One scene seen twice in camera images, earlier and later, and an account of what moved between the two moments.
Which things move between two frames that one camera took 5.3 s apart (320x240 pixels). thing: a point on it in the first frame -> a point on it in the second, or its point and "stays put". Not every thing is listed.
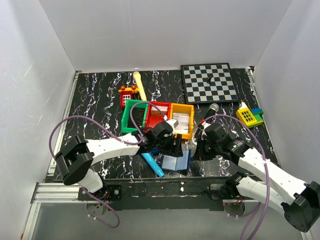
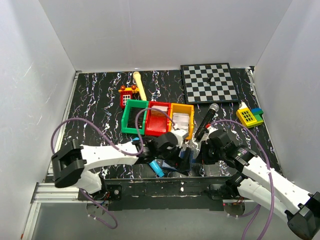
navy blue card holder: [176, 163] stays put
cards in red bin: [155, 112] stays put
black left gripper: [173, 149] -> [182, 158]
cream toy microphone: [137, 77] stays put
